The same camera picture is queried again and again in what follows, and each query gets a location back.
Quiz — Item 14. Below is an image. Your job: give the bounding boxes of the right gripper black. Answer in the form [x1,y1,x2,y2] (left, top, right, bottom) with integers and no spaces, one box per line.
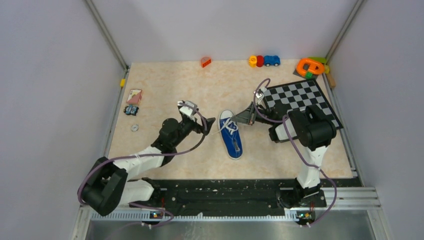
[231,101,276,126]

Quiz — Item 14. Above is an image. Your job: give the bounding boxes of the white shoelace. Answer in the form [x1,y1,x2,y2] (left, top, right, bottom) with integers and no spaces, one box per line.
[211,118,239,136]

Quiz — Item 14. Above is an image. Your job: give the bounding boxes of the blue canvas sneaker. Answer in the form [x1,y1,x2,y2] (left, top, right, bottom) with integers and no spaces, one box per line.
[217,109,243,160]

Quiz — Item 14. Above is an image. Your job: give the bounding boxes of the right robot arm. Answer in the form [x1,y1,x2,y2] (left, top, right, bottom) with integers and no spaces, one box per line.
[231,101,337,208]

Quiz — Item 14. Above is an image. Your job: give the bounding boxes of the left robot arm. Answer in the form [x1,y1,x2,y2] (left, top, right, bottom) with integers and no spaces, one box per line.
[77,116,216,216]

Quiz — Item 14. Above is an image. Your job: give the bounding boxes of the yellow toy block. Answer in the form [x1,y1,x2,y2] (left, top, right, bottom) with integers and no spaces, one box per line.
[248,55,258,68]

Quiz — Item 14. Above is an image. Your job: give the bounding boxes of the red toy block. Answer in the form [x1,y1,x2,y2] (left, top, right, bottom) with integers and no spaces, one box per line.
[256,55,264,68]

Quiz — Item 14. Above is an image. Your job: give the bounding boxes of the black white chessboard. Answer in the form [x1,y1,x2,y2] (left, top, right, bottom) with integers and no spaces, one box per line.
[263,78,343,130]

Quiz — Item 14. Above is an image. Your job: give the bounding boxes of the orange lego brick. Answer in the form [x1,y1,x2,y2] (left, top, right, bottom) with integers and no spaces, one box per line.
[200,56,212,68]

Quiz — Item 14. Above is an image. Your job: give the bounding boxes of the blue toy car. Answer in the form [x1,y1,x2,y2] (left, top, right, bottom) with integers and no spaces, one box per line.
[263,55,281,67]

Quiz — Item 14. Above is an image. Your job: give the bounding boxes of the pink triangle puzzle card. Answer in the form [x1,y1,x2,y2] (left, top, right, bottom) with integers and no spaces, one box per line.
[126,88,143,106]

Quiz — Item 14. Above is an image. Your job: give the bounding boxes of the small blue toy robot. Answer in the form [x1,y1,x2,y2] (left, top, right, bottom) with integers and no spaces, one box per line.
[123,105,140,116]

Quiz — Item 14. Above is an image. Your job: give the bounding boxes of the wooden block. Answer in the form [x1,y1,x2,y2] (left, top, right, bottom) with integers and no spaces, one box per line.
[325,73,337,89]

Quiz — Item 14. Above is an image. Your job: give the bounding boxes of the green toy block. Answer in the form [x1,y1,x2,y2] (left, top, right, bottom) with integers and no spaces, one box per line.
[308,56,328,65]

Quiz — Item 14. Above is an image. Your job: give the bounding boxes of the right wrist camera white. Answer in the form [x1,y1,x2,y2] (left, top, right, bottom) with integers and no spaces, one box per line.
[253,87,267,105]

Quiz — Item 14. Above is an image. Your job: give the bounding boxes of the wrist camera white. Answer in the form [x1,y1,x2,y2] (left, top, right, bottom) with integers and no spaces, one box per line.
[177,100,198,122]
[253,87,267,105]

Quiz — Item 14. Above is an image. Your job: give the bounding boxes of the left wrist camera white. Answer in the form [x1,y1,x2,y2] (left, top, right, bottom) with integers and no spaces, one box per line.
[177,100,198,122]

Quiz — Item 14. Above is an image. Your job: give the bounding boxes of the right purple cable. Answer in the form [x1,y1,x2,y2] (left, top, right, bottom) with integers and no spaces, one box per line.
[253,78,338,227]

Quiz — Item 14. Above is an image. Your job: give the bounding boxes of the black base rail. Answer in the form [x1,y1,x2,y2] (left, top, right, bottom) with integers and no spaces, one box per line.
[129,178,362,219]

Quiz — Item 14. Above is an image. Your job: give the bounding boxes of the orange plastic ring toy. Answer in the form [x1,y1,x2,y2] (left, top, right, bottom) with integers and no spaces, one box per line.
[295,58,326,78]

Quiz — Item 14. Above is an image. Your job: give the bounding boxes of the yellow clip on frame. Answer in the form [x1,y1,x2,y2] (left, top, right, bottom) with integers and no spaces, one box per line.
[119,78,126,88]

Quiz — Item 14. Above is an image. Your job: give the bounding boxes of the white cable duct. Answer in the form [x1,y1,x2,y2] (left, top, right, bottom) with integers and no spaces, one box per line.
[91,208,299,222]

